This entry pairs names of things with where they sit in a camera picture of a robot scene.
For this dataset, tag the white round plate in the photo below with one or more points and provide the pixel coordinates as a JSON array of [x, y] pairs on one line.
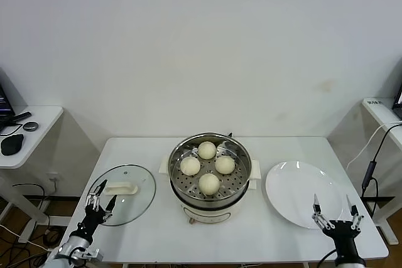
[[298, 192]]

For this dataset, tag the black computer mouse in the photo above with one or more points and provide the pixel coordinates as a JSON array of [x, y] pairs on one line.
[[12, 144]]

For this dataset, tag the grey round disc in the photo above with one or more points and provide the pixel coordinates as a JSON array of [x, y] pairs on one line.
[[30, 126]]

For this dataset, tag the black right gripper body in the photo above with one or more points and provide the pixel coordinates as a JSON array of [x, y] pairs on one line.
[[344, 233]]

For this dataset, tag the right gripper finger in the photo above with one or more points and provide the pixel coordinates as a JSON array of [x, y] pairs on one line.
[[356, 217], [318, 214]]

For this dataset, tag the black laptop with lit screen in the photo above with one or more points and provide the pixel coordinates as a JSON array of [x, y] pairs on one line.
[[4, 101]]

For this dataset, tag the white side table with mouse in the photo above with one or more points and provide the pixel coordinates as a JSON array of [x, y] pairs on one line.
[[41, 133]]

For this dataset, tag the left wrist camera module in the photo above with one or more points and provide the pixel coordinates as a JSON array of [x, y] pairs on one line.
[[88, 254]]

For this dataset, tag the stainless steel steamer basket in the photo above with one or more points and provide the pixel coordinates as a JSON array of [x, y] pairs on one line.
[[234, 188]]

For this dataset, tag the white side table with label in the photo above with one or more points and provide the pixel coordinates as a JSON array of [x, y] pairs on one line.
[[381, 112]]

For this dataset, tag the dark laptop screen edge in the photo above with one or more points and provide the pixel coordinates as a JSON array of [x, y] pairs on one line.
[[399, 98]]

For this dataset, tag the cream electric cooker pot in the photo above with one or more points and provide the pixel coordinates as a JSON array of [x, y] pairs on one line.
[[213, 214]]

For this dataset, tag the black remote stick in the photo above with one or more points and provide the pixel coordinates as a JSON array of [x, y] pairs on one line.
[[22, 116]]

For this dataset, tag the black text label sticker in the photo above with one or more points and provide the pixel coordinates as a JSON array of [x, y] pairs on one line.
[[374, 102]]

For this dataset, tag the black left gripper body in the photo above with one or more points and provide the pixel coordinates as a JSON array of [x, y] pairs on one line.
[[92, 219]]

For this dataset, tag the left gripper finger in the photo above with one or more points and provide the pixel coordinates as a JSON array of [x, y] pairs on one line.
[[110, 208], [94, 199]]

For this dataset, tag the white wall outlet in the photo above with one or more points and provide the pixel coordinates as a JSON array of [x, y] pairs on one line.
[[54, 177]]

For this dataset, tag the white steamed baozi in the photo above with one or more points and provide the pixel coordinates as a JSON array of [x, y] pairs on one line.
[[225, 165], [190, 165], [206, 150], [208, 184]]

